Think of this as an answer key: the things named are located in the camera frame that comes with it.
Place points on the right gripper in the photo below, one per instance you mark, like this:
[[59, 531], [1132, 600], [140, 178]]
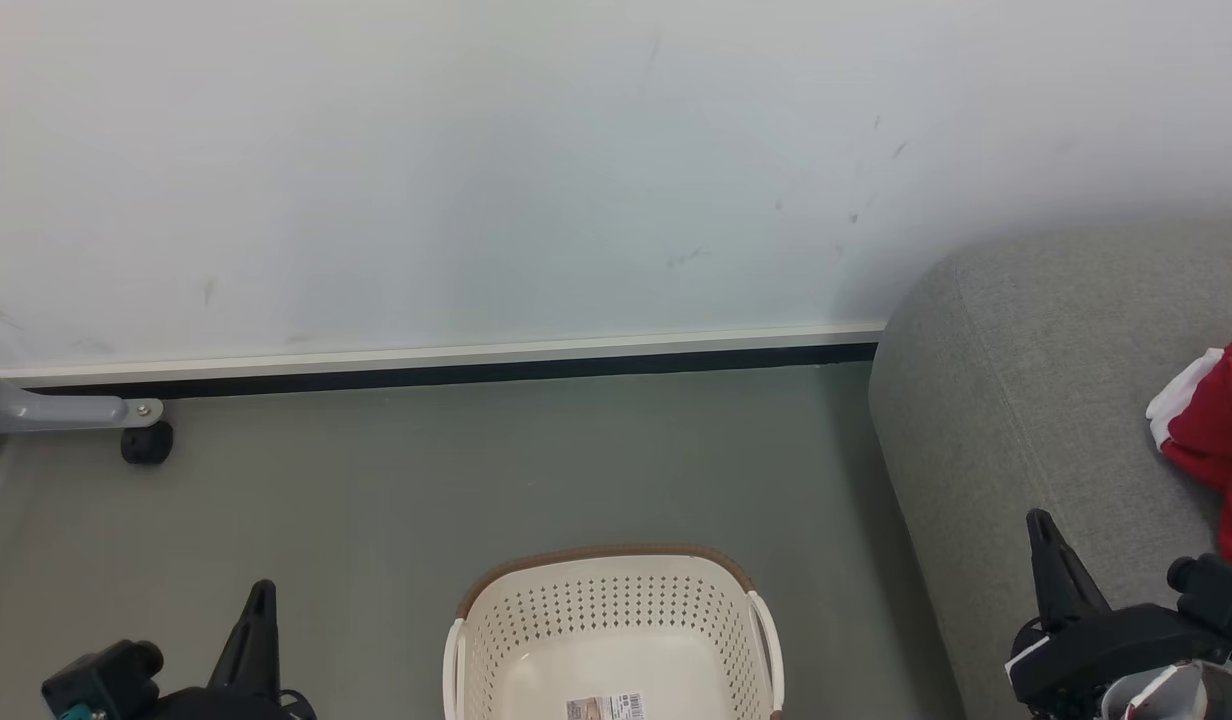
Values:
[[1028, 665]]

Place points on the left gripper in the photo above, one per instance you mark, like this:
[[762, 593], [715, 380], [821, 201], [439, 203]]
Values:
[[294, 708]]

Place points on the red and white garment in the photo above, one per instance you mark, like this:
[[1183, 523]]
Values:
[[1221, 420]]

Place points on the grey fabric sofa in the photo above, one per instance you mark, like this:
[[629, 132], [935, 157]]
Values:
[[1036, 400]]

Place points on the black caster wheel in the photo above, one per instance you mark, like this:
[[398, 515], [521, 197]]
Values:
[[147, 443]]

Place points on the grey metal stand leg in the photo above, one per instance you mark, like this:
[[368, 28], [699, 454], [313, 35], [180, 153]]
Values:
[[56, 410]]

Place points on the printed basket label sticker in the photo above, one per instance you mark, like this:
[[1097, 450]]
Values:
[[606, 708]]

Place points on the white and black baseboard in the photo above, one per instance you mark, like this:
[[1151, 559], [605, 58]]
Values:
[[476, 365]]

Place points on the cream perforated laundry basket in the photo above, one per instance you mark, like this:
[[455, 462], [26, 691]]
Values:
[[616, 610]]

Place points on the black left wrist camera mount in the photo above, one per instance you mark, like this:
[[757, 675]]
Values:
[[106, 685]]

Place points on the teal left camera connector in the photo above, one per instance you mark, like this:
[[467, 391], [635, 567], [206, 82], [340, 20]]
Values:
[[76, 713]]

